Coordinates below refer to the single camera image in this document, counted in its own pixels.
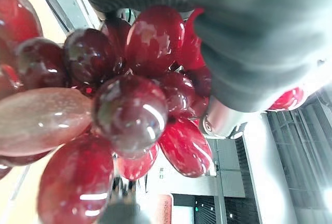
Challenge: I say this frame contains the red sign board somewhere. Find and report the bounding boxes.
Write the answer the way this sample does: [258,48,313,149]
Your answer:
[157,194,174,224]

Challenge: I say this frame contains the black glass panel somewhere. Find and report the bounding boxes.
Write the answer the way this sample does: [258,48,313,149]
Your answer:
[172,194,263,224]

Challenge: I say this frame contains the red grape bunch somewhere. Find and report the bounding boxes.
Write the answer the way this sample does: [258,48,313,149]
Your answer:
[0,0,306,224]

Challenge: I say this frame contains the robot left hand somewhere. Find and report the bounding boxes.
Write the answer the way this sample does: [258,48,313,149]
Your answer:
[72,0,332,224]

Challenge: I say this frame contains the dark window blind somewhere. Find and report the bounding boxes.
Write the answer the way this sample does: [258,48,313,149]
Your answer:
[266,91,332,211]

